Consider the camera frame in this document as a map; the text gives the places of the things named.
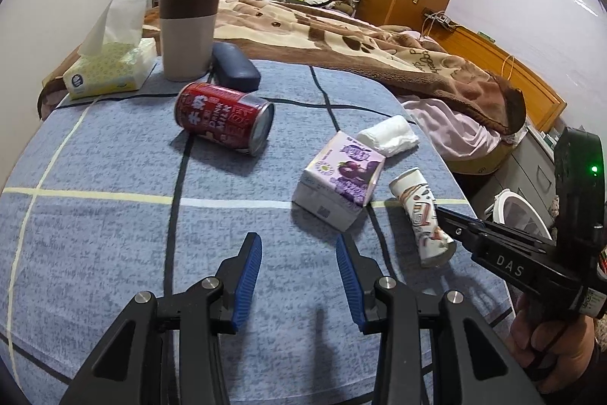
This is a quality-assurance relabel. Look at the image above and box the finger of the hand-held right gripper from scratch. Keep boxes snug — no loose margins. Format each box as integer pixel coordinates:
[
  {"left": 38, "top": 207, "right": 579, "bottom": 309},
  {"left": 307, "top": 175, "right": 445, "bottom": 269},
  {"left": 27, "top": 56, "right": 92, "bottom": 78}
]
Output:
[{"left": 435, "top": 206, "right": 481, "bottom": 255}]

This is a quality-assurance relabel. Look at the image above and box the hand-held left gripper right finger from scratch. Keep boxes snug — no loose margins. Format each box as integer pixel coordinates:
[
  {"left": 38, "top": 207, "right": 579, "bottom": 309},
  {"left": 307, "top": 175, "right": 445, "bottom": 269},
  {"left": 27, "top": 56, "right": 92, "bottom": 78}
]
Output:
[{"left": 335, "top": 235, "right": 546, "bottom": 405}]

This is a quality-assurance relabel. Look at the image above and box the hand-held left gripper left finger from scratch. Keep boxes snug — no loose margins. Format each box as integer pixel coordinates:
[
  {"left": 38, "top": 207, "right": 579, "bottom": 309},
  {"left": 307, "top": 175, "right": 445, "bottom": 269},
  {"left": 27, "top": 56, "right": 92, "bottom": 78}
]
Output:
[{"left": 59, "top": 233, "right": 263, "bottom": 405}]

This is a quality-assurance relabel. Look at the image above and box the patterned paper cup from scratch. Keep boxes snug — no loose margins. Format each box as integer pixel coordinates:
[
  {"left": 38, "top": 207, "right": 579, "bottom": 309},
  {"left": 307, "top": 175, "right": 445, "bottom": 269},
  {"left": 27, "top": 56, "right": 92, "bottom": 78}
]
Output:
[{"left": 389, "top": 167, "right": 457, "bottom": 268}]

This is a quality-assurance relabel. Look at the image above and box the white round trash bin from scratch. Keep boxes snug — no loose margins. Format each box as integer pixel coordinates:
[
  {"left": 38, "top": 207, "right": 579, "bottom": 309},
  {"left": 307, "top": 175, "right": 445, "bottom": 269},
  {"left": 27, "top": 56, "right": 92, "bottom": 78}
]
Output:
[{"left": 484, "top": 189, "right": 555, "bottom": 241}]

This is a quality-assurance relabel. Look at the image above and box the person's right hand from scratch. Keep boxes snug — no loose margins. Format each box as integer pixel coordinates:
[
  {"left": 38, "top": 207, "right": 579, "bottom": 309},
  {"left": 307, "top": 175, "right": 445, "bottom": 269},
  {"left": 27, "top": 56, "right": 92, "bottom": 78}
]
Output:
[{"left": 504, "top": 291, "right": 601, "bottom": 396}]

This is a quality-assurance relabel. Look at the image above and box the grey drawer cabinet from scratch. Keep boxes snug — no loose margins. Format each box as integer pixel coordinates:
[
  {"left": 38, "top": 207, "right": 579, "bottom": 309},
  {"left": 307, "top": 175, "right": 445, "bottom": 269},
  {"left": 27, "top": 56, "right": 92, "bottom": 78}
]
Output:
[{"left": 467, "top": 125, "right": 567, "bottom": 226}]

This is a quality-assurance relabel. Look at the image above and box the pink quilt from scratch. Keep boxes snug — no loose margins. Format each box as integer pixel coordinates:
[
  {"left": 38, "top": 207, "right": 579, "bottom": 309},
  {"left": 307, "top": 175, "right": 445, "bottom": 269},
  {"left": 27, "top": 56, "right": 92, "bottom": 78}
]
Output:
[{"left": 401, "top": 30, "right": 508, "bottom": 162}]

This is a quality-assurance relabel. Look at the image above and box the purple and white carton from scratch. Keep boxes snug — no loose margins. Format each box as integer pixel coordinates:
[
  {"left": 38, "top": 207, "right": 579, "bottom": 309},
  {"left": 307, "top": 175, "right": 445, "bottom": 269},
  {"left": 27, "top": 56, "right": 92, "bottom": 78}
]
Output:
[{"left": 291, "top": 131, "right": 386, "bottom": 231}]

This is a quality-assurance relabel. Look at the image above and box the white tissue wad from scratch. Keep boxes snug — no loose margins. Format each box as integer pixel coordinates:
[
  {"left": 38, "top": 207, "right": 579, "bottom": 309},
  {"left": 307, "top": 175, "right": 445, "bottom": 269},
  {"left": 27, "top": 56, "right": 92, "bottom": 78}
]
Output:
[{"left": 355, "top": 116, "right": 420, "bottom": 158}]

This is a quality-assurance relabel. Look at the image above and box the blue checked tablecloth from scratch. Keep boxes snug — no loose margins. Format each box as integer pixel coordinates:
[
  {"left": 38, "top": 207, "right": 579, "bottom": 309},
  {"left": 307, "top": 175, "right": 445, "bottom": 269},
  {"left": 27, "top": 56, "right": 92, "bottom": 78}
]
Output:
[{"left": 0, "top": 57, "right": 515, "bottom": 405}]

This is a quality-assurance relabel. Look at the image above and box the orange wooden headboard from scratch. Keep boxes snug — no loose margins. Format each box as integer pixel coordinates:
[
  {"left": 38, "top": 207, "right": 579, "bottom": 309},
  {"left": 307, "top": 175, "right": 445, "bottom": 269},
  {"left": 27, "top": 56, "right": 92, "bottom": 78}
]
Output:
[{"left": 422, "top": 9, "right": 567, "bottom": 133}]

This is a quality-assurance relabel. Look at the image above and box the red drink can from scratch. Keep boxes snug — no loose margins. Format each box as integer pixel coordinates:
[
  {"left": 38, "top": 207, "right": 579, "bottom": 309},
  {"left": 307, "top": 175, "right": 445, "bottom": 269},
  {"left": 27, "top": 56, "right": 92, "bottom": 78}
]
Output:
[{"left": 175, "top": 82, "right": 276, "bottom": 157}]

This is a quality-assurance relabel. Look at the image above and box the brown printed blanket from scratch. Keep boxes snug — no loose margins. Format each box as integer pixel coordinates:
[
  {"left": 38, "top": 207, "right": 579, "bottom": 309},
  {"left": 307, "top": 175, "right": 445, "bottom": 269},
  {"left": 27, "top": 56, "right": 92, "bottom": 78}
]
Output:
[{"left": 142, "top": 0, "right": 527, "bottom": 135}]

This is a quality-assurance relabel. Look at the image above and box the power strip with chargers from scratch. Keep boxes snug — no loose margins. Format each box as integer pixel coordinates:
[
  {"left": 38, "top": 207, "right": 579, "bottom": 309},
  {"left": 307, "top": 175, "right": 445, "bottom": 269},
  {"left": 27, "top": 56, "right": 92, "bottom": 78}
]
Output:
[{"left": 423, "top": 8, "right": 457, "bottom": 29}]

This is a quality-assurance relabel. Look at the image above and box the dark blue glasses case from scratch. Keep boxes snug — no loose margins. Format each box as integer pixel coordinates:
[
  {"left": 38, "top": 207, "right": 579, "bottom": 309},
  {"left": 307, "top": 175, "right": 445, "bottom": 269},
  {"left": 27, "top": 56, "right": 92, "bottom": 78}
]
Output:
[{"left": 209, "top": 42, "right": 263, "bottom": 92}]

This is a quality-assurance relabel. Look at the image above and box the brown and white tumbler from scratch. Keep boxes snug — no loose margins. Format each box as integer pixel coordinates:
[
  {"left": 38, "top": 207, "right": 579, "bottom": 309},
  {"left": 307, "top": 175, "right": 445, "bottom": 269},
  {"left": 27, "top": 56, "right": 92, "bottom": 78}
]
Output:
[{"left": 158, "top": 0, "right": 223, "bottom": 82}]

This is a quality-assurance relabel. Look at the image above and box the yellow tissue box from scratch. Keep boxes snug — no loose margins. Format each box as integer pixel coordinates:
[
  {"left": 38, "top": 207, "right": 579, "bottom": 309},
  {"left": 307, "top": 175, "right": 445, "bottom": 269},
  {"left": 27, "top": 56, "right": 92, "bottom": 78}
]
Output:
[{"left": 63, "top": 0, "right": 158, "bottom": 101}]

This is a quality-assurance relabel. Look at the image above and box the yellow bed frame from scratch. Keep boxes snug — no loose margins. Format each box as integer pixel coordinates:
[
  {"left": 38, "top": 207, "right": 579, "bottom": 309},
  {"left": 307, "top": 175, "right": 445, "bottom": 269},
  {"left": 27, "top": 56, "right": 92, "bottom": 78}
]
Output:
[{"left": 446, "top": 135, "right": 515, "bottom": 176}]

